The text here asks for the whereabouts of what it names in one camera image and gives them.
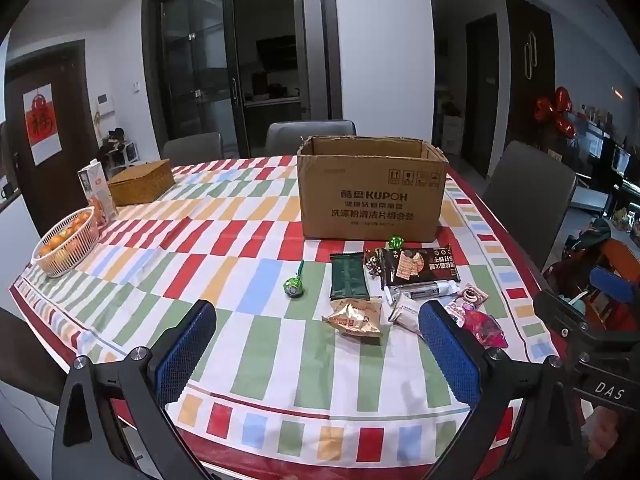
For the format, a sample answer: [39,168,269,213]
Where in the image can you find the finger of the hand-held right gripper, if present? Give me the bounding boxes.
[533,290,593,347]

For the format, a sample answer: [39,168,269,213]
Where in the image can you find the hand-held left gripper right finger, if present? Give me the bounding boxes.
[419,299,588,480]

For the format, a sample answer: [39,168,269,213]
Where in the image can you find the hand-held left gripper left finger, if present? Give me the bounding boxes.
[50,299,218,480]

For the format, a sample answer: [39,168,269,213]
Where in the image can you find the brown cardboard box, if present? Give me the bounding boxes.
[296,135,449,242]

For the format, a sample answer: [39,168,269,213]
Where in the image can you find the pink candy packet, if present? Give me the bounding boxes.
[460,307,508,350]

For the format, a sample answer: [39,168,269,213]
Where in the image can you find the small round pastry packet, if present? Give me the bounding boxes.
[457,282,489,311]

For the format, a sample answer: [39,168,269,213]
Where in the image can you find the orange and blue bag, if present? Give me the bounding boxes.
[585,237,640,331]

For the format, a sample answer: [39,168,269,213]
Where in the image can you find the long white snack packet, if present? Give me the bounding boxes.
[384,280,458,304]

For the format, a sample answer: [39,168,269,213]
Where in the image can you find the dark cracker packet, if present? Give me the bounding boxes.
[380,244,462,288]

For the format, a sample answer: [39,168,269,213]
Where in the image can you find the gold snack packet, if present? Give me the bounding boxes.
[321,297,383,343]

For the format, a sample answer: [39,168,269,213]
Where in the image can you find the striped colourful tablecloth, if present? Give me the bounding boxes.
[10,152,568,480]

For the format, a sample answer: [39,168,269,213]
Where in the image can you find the dark green snack packet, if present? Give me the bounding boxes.
[329,252,371,302]

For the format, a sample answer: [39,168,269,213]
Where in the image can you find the white plastic basket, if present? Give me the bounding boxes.
[31,208,101,279]

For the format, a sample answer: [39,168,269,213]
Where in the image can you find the dark dining chair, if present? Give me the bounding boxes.
[0,307,72,403]

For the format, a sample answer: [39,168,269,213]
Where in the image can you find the pile of oranges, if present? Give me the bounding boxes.
[37,212,95,262]

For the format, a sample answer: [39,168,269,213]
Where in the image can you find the woven wicker box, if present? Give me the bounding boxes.
[107,159,176,206]

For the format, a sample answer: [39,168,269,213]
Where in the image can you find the white and orange drink carton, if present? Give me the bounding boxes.
[77,159,120,225]

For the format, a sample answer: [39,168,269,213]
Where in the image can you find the red balloons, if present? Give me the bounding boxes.
[534,86,577,139]

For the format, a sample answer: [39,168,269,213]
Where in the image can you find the dark wardrobe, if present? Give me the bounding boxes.
[504,0,557,161]

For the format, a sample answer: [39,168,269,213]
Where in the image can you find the wide grey dining chair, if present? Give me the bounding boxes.
[265,120,357,157]

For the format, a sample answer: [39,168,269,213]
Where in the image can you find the dark wooden door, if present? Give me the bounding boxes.
[4,40,103,238]

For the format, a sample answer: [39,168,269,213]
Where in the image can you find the red and white door poster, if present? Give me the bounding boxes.
[23,83,64,165]

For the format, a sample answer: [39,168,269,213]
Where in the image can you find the sliding glass door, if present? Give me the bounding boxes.
[141,0,343,158]

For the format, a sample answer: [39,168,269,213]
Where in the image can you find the black range hood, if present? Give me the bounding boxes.
[256,35,297,74]

